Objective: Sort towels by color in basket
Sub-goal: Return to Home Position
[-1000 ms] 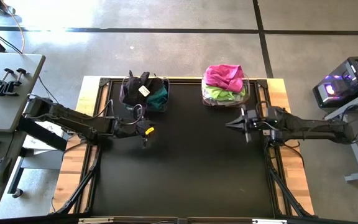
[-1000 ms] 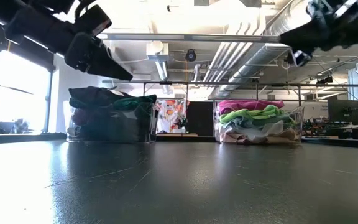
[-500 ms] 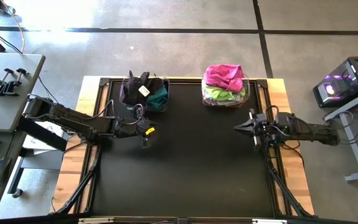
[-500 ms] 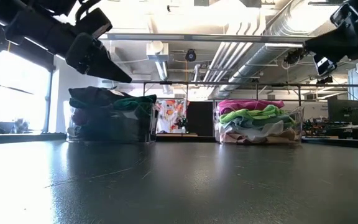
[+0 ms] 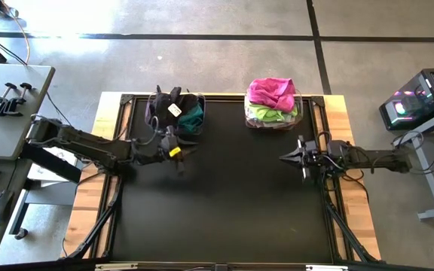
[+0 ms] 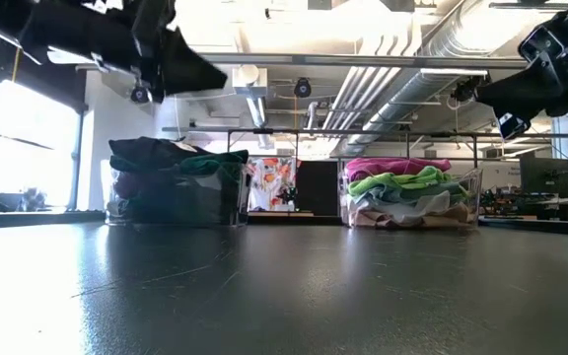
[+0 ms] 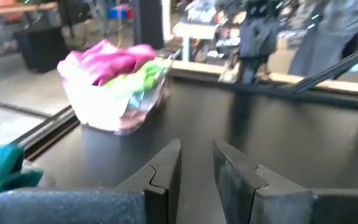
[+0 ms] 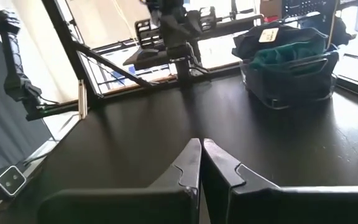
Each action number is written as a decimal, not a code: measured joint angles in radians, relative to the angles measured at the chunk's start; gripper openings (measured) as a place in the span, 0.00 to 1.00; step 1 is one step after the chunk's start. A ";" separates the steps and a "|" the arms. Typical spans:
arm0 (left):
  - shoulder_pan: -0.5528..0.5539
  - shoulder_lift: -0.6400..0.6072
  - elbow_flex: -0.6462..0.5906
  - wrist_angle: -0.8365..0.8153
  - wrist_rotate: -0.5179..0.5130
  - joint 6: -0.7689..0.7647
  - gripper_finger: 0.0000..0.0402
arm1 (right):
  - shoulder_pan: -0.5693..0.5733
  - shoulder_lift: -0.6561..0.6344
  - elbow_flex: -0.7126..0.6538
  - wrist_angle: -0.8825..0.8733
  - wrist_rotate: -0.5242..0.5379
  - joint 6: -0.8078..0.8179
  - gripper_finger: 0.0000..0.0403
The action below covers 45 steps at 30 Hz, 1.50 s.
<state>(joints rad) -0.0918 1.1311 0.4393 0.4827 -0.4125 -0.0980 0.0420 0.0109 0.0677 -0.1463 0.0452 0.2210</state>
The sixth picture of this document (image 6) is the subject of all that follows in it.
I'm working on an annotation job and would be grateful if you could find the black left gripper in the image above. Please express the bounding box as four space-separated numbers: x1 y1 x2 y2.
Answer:
86 0 229 104

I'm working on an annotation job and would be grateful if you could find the black towel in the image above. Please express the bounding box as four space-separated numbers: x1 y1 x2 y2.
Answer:
108 136 201 173

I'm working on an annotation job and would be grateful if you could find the clear plastic bin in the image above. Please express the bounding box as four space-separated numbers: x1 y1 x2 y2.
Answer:
105 161 252 228
338 167 483 230

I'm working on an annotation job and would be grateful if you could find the light blue towel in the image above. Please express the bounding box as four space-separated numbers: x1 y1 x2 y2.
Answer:
350 182 467 206

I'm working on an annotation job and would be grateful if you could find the lime green towel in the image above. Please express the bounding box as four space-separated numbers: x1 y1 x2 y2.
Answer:
346 166 456 197

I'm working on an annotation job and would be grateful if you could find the magenta pink towel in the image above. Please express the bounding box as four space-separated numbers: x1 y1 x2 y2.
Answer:
345 157 453 182

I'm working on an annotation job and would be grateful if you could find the black ceiling spotlight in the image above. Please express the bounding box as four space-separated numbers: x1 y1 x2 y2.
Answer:
450 73 490 104

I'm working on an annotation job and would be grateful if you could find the dark computer monitor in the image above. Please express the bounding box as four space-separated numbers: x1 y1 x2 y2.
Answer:
519 156 568 198

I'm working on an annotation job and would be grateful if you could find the white ceiling unit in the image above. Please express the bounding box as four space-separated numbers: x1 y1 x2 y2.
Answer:
232 64 269 99

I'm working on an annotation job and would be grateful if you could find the cluttered workbench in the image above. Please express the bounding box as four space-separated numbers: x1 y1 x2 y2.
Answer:
478 189 568 222

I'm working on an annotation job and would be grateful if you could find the beige towel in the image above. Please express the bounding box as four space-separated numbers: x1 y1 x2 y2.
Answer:
350 204 472 229

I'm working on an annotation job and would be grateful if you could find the floral poster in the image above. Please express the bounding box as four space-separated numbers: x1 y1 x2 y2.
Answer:
247 156 299 212

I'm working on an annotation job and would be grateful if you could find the white towel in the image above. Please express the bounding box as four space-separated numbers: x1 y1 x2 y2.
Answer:
350 190 451 226

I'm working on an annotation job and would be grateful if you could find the large bright window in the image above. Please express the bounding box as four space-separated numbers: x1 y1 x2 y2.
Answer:
0 81 81 211

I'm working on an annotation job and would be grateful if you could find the black pipe railing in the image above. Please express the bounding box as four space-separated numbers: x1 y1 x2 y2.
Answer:
163 126 568 172

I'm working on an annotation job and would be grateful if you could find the grey overhead rig beam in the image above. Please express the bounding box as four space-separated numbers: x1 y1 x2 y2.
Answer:
199 52 527 69

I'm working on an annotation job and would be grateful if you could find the black panel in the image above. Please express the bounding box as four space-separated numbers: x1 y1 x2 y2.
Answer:
296 160 344 217

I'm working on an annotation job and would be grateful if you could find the silver ceiling duct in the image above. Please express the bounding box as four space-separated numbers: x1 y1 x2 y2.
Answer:
330 0 561 157

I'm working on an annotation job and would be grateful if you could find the yellow hanging strap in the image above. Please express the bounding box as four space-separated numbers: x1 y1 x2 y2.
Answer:
11 46 22 83

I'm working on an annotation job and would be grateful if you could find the black aluminium table frame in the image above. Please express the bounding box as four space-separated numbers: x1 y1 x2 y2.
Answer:
0 209 568 237

